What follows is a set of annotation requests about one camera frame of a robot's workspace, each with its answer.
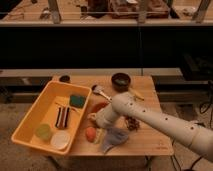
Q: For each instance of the wooden fork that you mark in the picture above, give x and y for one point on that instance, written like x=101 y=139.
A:
x=72 y=108

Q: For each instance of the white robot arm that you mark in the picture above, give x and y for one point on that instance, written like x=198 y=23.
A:
x=195 y=137

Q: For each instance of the green plastic cup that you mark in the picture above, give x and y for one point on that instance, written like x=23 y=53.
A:
x=43 y=132

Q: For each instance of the dark bowl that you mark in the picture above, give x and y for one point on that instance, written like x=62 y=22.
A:
x=120 y=81

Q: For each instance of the red bowl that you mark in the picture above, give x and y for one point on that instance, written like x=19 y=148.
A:
x=98 y=107

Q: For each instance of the green sponge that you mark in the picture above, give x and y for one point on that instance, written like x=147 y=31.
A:
x=77 y=101

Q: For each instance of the brown grape cluster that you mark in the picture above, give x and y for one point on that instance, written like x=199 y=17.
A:
x=132 y=124

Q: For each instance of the orange round toy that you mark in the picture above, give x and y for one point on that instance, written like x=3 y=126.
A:
x=90 y=134

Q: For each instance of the grey cloth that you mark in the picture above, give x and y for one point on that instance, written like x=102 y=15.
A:
x=113 y=137

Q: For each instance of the dark striped block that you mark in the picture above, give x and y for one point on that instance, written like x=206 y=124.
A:
x=62 y=117

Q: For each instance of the wooden table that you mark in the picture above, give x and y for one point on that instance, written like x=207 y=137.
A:
x=145 y=141

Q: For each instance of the yellow plastic bin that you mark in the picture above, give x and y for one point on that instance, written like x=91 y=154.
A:
x=45 y=111

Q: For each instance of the white round lid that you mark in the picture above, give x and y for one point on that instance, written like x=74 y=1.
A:
x=60 y=139

